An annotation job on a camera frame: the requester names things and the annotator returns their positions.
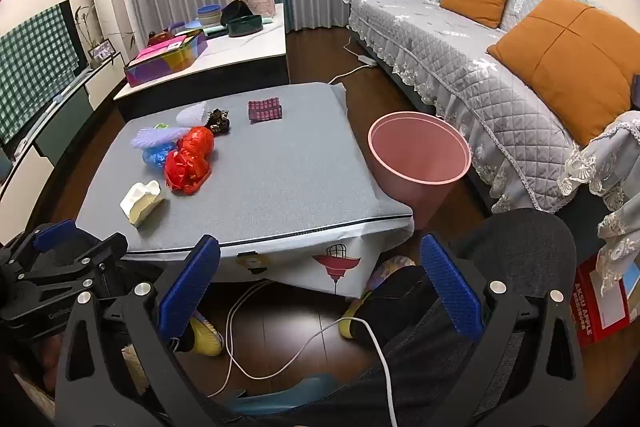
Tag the brown leopard print wrapper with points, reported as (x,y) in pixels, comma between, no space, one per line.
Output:
(218,122)

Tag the white power strip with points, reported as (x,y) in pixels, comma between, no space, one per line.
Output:
(367,61)

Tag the blue plastic stool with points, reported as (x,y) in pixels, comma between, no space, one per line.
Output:
(310,387)

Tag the white foam net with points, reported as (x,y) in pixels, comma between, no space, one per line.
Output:
(192,113)

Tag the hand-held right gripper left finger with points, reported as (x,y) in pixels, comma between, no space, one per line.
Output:
(190,287)

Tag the red crinkled plastic wrapper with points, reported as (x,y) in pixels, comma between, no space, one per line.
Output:
(189,167)

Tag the pink plastic bin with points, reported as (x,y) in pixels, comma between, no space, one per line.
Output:
(400,187)

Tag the dark red patterned wrapper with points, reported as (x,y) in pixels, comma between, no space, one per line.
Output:
(265,109)

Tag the white printed tablecloth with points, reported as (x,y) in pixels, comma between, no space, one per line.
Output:
(300,267)

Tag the white marble coffee table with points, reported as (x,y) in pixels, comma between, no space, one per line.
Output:
(240,52)

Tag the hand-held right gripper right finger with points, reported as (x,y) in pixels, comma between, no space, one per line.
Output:
(450,292)

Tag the purple bubble wrap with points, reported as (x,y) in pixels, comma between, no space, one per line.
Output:
(155,138)

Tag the orange cross-seam cushion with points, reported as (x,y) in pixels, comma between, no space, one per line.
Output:
(570,57)

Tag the red teapot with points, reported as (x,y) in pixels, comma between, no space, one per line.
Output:
(159,39)

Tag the yellow patterned slipper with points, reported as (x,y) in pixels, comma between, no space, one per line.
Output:
(205,337)
(390,267)

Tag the black hat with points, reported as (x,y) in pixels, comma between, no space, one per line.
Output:
(234,12)

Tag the bamboo plant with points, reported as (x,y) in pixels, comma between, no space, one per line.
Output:
(85,22)

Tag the white and green cabinet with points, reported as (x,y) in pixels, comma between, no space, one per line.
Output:
(65,117)

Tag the mint green tray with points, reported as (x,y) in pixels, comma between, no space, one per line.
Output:
(212,32)

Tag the black television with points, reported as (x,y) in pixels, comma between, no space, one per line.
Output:
(74,22)

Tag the purple plastic container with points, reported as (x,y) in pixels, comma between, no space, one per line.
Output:
(175,28)

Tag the cream paper box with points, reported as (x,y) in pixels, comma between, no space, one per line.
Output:
(140,202)

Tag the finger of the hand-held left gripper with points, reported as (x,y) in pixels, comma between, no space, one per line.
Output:
(52,234)
(100,254)

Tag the red cardboard box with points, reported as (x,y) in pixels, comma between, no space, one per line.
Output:
(590,307)

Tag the colourful rectangular box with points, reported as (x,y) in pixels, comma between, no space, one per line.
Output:
(160,67)

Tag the dark green round tin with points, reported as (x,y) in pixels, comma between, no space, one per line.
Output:
(245,27)

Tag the grey quilted sofa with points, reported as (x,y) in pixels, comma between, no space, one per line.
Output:
(425,37)

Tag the stack of blue bowls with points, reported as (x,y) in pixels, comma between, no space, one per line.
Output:
(209,14)

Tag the green checked cloth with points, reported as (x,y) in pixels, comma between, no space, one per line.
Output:
(35,62)

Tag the blue plastic bag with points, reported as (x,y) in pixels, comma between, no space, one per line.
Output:
(157,155)

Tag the photo frame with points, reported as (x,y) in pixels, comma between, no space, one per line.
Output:
(100,50)

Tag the grey table cover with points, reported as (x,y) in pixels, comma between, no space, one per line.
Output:
(290,167)

